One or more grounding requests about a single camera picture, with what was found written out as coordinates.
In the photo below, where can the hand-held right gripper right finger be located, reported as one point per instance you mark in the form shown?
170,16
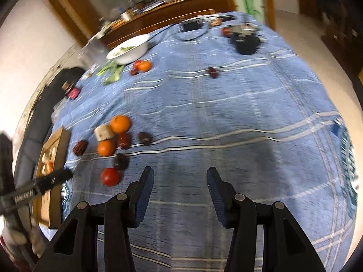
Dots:
217,197

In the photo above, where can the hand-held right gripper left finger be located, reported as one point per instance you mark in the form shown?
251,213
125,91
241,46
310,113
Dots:
143,195

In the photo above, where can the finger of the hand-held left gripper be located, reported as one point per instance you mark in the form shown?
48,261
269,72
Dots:
54,179

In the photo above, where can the wooden tray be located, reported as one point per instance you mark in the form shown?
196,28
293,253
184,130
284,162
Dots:
54,153

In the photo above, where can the brown ribbed dried fruit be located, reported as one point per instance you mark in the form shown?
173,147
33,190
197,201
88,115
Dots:
80,148

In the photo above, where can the orange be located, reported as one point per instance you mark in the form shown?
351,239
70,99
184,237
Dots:
144,66
49,167
120,124
106,148

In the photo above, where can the person's left hand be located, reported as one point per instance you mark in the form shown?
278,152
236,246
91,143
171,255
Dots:
17,236

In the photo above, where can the red tomato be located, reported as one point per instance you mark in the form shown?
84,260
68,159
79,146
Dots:
110,176
227,31

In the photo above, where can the dark brown dried fruit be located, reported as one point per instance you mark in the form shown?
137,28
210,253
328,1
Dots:
145,138
121,161

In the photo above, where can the dark grey sofa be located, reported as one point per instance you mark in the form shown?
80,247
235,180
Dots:
37,130

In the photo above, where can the dark red jujube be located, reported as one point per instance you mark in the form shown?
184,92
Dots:
124,140
212,72

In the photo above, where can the beige square block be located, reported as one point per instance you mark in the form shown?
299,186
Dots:
103,132

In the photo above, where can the blue striped blanket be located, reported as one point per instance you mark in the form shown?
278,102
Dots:
227,113

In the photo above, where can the small pink label bottle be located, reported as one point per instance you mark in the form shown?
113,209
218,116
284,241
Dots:
71,90

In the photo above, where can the green leafy vegetable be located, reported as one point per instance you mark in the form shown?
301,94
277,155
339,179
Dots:
123,49
112,73

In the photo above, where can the small red fruit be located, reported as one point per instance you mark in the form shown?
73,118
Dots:
133,72
138,63

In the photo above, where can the clear plastic container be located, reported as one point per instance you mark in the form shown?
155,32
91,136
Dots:
95,49

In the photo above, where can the white bowl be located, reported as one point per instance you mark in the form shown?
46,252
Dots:
130,53

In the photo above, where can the black power adapter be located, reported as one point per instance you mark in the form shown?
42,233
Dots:
192,24

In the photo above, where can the brown snack packet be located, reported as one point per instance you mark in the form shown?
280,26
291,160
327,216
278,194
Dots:
216,21

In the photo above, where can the white cup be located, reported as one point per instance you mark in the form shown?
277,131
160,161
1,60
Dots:
126,16

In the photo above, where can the wooden cabinet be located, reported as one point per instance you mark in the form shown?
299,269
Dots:
158,17

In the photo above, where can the black camera device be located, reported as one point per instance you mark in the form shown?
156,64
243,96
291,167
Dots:
245,44

